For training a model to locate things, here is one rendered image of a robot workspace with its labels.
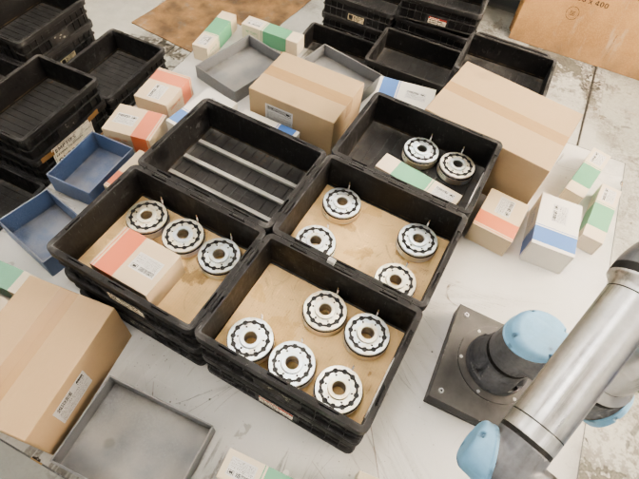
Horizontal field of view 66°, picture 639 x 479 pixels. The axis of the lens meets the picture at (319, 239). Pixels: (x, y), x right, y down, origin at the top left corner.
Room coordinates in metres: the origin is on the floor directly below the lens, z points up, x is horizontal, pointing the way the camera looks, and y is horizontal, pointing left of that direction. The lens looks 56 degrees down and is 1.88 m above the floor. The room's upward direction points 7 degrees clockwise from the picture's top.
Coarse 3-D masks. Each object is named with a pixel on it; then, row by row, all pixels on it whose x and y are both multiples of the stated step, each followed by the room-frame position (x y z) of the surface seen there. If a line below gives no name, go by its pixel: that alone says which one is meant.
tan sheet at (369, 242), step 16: (320, 208) 0.81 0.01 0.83; (368, 208) 0.83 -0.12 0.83; (304, 224) 0.75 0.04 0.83; (320, 224) 0.76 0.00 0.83; (336, 224) 0.76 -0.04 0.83; (352, 224) 0.77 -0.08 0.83; (368, 224) 0.78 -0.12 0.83; (384, 224) 0.78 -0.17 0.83; (400, 224) 0.79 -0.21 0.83; (336, 240) 0.71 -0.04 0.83; (352, 240) 0.72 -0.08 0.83; (368, 240) 0.72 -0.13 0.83; (384, 240) 0.73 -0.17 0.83; (336, 256) 0.66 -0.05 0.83; (352, 256) 0.67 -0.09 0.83; (368, 256) 0.68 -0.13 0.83; (384, 256) 0.68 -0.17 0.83; (400, 256) 0.69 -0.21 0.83; (368, 272) 0.63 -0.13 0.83; (416, 272) 0.65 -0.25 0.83; (432, 272) 0.65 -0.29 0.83; (416, 288) 0.60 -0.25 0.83
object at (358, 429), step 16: (288, 240) 0.63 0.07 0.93; (256, 256) 0.57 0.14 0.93; (304, 256) 0.59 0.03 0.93; (240, 272) 0.53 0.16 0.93; (336, 272) 0.56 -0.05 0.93; (368, 288) 0.53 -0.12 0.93; (400, 304) 0.50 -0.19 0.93; (208, 320) 0.40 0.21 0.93; (416, 320) 0.47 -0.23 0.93; (208, 336) 0.37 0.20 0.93; (224, 352) 0.34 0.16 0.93; (400, 352) 0.39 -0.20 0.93; (256, 368) 0.32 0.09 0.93; (272, 384) 0.29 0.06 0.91; (288, 384) 0.29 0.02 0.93; (384, 384) 0.32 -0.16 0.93; (304, 400) 0.27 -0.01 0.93; (336, 416) 0.24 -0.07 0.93; (368, 416) 0.25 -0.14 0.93
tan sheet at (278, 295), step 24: (264, 288) 0.55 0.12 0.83; (288, 288) 0.56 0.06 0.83; (312, 288) 0.56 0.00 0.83; (240, 312) 0.48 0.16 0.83; (264, 312) 0.49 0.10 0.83; (288, 312) 0.49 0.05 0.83; (360, 312) 0.52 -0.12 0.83; (288, 336) 0.43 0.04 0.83; (312, 336) 0.44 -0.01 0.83; (336, 336) 0.45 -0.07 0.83; (336, 360) 0.39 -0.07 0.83; (360, 360) 0.40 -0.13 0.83; (384, 360) 0.41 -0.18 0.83; (312, 384) 0.33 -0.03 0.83; (360, 408) 0.29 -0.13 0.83
